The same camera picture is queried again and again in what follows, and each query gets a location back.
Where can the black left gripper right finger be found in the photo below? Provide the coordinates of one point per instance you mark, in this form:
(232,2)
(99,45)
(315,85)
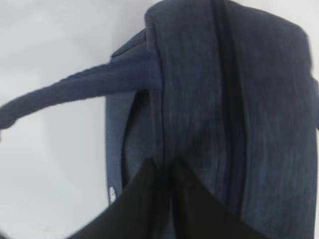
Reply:
(197,214)

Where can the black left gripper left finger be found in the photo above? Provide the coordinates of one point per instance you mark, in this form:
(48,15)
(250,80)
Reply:
(136,214)

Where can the navy blue lunch bag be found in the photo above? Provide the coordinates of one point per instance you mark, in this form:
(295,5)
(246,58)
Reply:
(223,87)

